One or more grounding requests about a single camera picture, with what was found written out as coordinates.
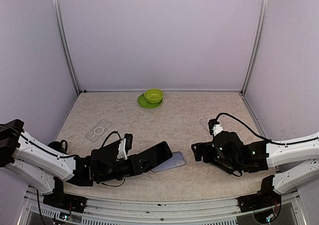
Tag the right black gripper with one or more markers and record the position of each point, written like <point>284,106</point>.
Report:
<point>199,153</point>

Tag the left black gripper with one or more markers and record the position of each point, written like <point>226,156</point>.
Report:
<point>135,165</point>

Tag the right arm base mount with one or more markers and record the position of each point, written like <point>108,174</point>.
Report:
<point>264,198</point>

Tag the green bowl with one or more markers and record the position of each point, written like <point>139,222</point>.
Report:
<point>154,95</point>

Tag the left clear phone case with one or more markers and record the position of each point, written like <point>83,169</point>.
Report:
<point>96,132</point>

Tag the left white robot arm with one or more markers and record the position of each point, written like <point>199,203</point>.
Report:
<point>44,166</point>

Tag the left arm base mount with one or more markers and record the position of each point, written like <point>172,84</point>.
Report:
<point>68,202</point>

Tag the green saucer plate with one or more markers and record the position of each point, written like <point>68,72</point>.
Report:
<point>145,104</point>

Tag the right aluminium frame post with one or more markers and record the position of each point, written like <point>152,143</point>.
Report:
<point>256,45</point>

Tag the aluminium frame post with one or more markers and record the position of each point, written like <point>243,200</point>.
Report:
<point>65,47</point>
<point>256,45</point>

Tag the left aluminium frame post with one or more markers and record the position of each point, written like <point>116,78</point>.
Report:
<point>65,47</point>

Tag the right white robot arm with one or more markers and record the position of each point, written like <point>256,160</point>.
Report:
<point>304,150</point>

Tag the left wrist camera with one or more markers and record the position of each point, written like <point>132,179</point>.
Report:
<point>124,146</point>

